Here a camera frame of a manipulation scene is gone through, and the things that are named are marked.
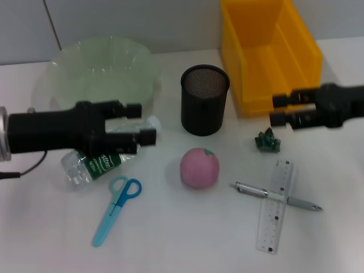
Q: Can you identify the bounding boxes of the clear water bottle green label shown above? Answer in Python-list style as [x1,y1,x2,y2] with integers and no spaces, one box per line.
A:
[60,114,163,191]

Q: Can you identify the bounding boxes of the yellow plastic bin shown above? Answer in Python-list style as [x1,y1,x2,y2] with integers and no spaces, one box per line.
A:
[220,0,324,118]

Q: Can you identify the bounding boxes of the blue and teal scissors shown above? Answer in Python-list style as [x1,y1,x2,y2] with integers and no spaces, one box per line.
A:
[91,175,143,248]

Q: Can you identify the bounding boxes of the clear plastic ruler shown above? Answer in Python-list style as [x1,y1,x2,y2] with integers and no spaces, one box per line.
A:
[255,159,295,255]

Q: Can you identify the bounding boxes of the black mesh pen holder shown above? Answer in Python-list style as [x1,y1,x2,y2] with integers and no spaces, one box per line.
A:
[179,64,231,138]

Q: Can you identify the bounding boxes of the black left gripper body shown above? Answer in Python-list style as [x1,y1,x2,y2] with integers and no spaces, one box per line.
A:
[7,101,109,155]

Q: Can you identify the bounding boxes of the green glass fruit bowl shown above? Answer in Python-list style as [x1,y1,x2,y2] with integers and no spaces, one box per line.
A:
[31,35,162,122]

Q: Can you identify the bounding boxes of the pink peach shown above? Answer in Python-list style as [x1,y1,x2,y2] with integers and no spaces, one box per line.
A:
[180,147,221,190]

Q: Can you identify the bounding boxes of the silver grey pen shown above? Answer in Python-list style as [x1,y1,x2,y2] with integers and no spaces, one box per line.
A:
[229,181,324,212]

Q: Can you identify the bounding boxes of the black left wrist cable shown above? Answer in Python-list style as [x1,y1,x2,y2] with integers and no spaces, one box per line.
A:
[0,151,48,180]

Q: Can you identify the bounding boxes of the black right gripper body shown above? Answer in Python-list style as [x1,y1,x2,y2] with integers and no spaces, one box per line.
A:
[313,82,364,129]

